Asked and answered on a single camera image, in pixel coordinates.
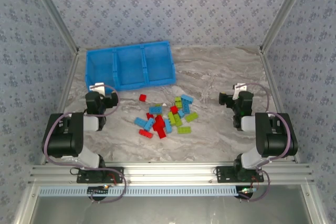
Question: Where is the aluminium side rail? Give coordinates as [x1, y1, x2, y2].
[39, 49, 81, 166]
[259, 49, 301, 163]

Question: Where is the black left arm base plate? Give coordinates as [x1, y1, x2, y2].
[76, 166, 124, 184]

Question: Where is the lower aluminium frame post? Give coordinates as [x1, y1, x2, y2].
[300, 184, 327, 224]
[12, 184, 40, 224]

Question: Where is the large red lego brick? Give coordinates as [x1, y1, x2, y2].
[153, 114, 166, 132]

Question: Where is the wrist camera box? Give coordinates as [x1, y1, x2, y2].
[233, 82, 248, 99]
[88, 82, 106, 95]

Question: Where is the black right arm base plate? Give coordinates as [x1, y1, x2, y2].
[215, 166, 265, 183]

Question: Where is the wide aluminium base rail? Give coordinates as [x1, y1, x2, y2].
[29, 163, 315, 185]

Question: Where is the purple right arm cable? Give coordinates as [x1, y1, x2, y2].
[237, 81, 292, 202]

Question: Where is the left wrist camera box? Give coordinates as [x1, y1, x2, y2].
[88, 82, 106, 95]

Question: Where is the slotted light blue cable duct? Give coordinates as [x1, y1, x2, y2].
[38, 185, 240, 198]

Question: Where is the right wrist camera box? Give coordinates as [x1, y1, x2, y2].
[233, 82, 248, 99]

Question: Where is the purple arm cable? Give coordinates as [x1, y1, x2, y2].
[237, 81, 292, 202]
[42, 83, 127, 204]

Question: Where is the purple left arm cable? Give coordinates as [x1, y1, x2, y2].
[42, 83, 127, 204]

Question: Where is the aluminium frame post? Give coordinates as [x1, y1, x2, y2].
[259, 0, 314, 55]
[26, 0, 81, 55]
[12, 184, 40, 224]
[300, 184, 327, 224]

